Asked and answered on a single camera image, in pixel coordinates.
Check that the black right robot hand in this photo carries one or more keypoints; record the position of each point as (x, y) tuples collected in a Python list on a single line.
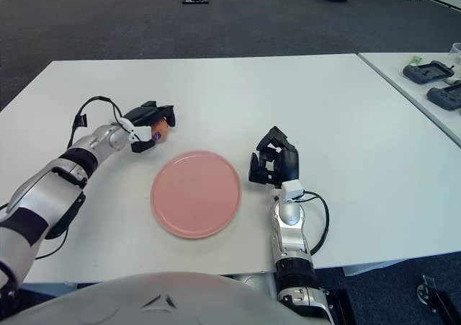
[(290, 163)]

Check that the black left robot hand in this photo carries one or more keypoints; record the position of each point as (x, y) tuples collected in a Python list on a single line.
[(144, 113)]

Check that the red yellow apple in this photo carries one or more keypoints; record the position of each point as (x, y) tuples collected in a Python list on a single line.
[(160, 128)]

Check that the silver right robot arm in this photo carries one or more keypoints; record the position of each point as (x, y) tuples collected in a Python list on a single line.
[(288, 217)]

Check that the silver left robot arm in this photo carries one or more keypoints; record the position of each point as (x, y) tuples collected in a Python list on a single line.
[(47, 191)]

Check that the pink round plate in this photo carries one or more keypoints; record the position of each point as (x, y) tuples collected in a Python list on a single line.
[(196, 195)]

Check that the flat black device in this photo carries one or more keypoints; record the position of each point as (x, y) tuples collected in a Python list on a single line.
[(195, 0)]

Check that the small green packet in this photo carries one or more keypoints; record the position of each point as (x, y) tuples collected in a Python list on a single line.
[(416, 60)]

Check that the grey handheld controller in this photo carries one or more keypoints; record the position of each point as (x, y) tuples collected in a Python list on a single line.
[(446, 98), (426, 72)]

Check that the metal stand with caster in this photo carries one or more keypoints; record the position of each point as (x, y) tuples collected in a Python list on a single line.
[(426, 292)]

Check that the grey robot torso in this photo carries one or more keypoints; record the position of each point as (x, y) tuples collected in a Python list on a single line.
[(144, 303)]

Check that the clear plastic cup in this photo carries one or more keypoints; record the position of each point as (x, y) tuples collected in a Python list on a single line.
[(456, 51)]

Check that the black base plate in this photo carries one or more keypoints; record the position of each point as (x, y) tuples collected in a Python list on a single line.
[(340, 305)]

